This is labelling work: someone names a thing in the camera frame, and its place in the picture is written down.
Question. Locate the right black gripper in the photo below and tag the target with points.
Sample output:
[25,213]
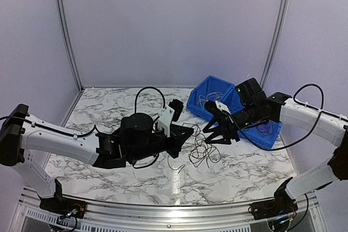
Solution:
[225,129]

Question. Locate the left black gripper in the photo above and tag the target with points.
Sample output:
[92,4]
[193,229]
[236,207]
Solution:
[178,138]

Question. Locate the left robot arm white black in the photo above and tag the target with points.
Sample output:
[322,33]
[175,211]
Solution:
[22,133]

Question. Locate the blue three-compartment plastic bin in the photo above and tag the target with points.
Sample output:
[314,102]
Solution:
[216,89]

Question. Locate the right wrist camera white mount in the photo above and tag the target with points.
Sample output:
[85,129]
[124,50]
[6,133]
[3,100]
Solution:
[222,109]

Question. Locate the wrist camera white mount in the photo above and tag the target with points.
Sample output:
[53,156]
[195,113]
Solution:
[222,109]
[169,114]

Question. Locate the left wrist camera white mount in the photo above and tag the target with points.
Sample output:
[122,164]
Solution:
[169,114]

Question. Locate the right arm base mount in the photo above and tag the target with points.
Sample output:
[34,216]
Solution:
[269,208]

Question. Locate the right aluminium corner post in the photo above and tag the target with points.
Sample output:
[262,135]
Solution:
[280,19]

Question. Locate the aluminium corner post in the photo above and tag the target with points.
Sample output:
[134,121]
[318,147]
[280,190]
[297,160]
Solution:
[280,19]
[68,45]

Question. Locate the left aluminium corner post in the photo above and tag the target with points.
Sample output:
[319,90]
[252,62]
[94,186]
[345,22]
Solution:
[68,45]

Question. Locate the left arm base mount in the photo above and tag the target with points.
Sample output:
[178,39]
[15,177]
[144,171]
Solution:
[64,206]

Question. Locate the aluminium front rail frame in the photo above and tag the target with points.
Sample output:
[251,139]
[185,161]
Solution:
[108,216]

